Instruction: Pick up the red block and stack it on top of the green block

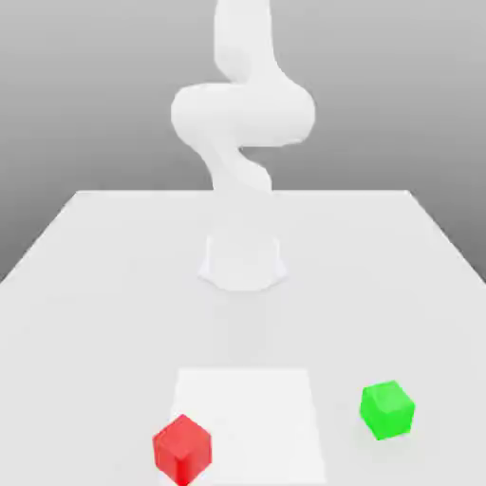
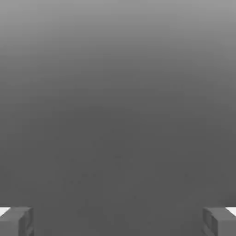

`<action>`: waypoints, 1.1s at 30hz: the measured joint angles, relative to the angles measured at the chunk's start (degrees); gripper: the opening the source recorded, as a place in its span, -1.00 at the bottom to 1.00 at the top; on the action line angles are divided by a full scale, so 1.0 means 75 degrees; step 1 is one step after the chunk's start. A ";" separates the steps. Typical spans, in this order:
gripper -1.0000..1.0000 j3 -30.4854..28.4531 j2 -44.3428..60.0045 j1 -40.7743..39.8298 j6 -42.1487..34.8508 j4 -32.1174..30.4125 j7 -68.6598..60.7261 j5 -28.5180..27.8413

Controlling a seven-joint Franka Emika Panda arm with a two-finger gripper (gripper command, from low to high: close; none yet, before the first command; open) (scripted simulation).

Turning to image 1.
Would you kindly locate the small red cube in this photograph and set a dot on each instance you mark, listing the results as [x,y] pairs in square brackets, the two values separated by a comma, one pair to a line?
[182,448]

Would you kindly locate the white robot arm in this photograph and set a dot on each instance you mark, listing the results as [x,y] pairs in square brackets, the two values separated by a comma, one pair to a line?
[243,114]

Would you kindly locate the small green cube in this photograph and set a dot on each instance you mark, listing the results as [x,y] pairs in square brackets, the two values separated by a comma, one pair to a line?
[387,410]

